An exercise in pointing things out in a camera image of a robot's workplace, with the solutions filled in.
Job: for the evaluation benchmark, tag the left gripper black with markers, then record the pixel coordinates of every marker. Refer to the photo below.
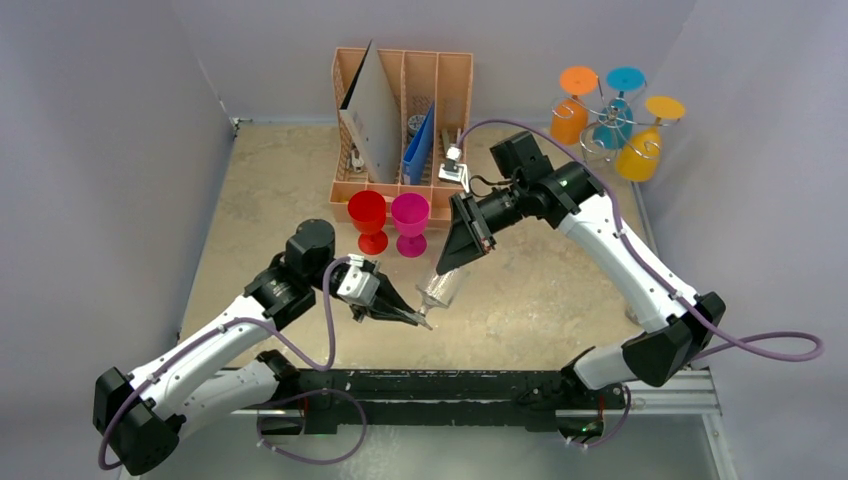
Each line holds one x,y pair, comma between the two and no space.
387,299

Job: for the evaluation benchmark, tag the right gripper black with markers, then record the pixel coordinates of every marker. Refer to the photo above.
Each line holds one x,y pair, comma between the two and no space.
469,224

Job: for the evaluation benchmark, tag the clear glass wine glass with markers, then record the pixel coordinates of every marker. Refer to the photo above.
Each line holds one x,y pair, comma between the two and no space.
439,290

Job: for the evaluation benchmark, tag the pink wine glass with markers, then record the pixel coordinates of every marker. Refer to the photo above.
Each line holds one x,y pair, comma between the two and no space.
410,216

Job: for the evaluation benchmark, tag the red wine glass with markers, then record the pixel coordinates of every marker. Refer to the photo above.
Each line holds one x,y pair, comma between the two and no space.
367,212

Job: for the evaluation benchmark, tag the yellow wine glass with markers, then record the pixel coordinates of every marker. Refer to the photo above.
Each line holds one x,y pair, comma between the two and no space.
641,155

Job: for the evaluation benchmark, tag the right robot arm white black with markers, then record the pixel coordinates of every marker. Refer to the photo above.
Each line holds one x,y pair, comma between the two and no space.
572,200

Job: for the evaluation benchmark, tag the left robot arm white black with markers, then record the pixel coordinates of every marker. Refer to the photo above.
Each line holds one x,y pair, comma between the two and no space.
142,415

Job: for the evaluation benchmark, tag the orange wine glass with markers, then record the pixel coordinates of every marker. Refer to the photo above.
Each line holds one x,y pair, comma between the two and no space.
570,115

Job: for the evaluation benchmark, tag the chrome wine glass rack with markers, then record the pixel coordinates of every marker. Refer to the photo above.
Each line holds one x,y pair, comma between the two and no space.
585,148

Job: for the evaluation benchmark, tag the blue wine glass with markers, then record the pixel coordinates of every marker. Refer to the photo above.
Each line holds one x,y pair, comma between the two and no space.
616,120

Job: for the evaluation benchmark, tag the blue folder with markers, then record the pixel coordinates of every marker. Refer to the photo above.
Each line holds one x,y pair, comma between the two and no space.
418,151

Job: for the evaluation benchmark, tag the grey stapler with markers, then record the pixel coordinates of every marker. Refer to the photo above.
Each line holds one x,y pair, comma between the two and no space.
448,138

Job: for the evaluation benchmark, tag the tape roll in organizer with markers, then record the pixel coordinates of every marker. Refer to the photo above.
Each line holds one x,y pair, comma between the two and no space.
414,123

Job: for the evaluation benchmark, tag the peach plastic desk organizer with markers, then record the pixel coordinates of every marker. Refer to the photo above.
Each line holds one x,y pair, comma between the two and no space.
432,94

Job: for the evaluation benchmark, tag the grey white folder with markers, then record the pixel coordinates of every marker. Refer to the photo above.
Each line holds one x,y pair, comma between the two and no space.
372,117

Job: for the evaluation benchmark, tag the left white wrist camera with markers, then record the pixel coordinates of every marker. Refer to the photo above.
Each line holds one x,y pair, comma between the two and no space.
358,287

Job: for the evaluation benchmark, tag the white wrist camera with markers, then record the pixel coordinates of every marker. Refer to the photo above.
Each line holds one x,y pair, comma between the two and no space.
453,170
358,287

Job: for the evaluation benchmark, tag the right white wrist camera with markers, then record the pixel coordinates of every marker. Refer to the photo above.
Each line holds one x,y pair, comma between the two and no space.
453,170

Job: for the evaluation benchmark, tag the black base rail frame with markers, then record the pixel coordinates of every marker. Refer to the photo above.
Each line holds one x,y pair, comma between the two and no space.
536,400

